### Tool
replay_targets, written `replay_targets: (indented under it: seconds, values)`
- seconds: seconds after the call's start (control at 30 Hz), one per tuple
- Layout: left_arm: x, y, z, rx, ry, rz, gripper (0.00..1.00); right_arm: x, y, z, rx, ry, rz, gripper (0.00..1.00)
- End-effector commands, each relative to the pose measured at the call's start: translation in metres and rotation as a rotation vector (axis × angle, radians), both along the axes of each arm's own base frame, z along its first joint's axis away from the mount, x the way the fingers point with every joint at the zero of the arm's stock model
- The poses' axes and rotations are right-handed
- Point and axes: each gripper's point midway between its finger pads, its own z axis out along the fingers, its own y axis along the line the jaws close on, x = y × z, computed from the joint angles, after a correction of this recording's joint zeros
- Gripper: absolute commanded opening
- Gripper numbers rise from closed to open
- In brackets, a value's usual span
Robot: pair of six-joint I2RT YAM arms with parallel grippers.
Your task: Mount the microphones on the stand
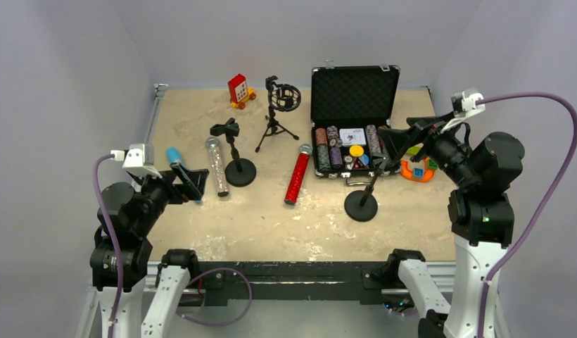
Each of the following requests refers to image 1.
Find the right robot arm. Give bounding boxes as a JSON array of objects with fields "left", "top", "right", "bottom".
[{"left": 378, "top": 118, "right": 525, "bottom": 337}]

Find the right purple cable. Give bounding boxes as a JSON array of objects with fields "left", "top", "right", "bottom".
[{"left": 474, "top": 92, "right": 577, "bottom": 338}]

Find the clip microphone stand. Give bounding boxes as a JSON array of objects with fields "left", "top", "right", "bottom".
[
  {"left": 210, "top": 118, "right": 257, "bottom": 187},
  {"left": 344, "top": 157, "right": 390, "bottom": 222}
]

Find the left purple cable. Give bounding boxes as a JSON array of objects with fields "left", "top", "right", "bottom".
[{"left": 92, "top": 154, "right": 126, "bottom": 338}]

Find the red glitter microphone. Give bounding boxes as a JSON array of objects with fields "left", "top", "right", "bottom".
[{"left": 284, "top": 144, "right": 313, "bottom": 206}]

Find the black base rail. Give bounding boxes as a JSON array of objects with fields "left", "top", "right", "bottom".
[{"left": 199, "top": 261, "right": 407, "bottom": 306}]

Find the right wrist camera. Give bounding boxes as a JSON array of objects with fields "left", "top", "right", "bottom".
[{"left": 441, "top": 88, "right": 486, "bottom": 133}]

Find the silver glitter microphone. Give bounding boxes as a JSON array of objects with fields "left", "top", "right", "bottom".
[{"left": 205, "top": 136, "right": 229, "bottom": 197}]

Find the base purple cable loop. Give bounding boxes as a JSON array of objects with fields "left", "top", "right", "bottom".
[{"left": 176, "top": 267, "right": 253, "bottom": 327}]

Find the black poker chip case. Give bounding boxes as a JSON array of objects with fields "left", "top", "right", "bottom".
[{"left": 310, "top": 64, "right": 400, "bottom": 178}]

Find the orange toy ring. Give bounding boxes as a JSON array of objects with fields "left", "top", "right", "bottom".
[{"left": 400, "top": 157, "right": 438, "bottom": 183}]

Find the white card deck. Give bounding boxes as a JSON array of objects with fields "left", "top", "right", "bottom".
[{"left": 338, "top": 128, "right": 367, "bottom": 146}]

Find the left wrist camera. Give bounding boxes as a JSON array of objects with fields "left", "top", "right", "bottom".
[{"left": 110, "top": 144, "right": 160, "bottom": 177}]

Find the red yellow toy block car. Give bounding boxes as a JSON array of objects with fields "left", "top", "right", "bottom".
[{"left": 227, "top": 73, "right": 257, "bottom": 110}]

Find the tripod shock mount stand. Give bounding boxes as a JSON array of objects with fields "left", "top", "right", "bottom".
[{"left": 255, "top": 75, "right": 302, "bottom": 153}]

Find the yellow poker chip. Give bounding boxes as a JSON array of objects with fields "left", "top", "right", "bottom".
[{"left": 349, "top": 144, "right": 364, "bottom": 158}]

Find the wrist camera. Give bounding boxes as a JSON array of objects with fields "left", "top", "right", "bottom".
[
  {"left": 110, "top": 144, "right": 160, "bottom": 177},
  {"left": 441, "top": 88, "right": 486, "bottom": 133}
]

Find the blue toy microphone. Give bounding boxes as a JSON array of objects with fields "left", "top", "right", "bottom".
[{"left": 166, "top": 147, "right": 201, "bottom": 203}]

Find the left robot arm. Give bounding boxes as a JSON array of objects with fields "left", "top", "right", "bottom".
[{"left": 89, "top": 156, "right": 209, "bottom": 337}]

